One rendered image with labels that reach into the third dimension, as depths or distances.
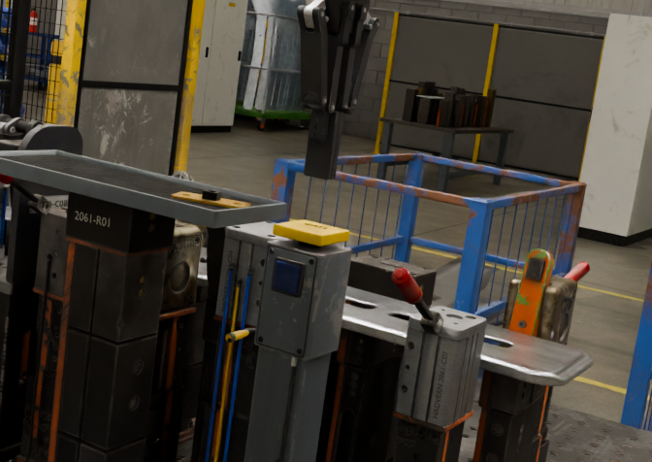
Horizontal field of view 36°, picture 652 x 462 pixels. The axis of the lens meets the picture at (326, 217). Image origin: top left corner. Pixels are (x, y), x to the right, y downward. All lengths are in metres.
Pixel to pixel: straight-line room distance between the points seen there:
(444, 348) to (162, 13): 4.08
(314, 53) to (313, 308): 0.26
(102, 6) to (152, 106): 0.65
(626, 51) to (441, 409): 8.16
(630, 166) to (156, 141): 5.09
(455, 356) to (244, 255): 0.30
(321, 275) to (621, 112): 8.25
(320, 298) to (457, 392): 0.23
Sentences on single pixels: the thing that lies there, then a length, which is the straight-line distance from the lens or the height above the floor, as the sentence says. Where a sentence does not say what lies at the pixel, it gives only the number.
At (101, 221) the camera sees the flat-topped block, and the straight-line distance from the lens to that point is 1.18.
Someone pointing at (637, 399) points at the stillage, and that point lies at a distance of 3.12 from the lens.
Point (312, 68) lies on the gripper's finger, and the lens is 0.99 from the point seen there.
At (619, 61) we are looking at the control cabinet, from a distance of 9.23.
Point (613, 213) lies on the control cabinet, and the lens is 9.24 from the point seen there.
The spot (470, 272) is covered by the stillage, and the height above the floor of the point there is 0.71.
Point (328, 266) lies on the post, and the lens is 1.03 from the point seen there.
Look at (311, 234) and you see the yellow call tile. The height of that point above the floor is 1.16.
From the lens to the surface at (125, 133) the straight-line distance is 5.00.
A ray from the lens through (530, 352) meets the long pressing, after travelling 1.32.
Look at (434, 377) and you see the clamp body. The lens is 1.16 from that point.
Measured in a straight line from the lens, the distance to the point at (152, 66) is 5.07.
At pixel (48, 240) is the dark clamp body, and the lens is 1.43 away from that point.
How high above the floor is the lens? 1.34
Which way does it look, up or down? 9 degrees down
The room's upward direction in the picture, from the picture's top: 8 degrees clockwise
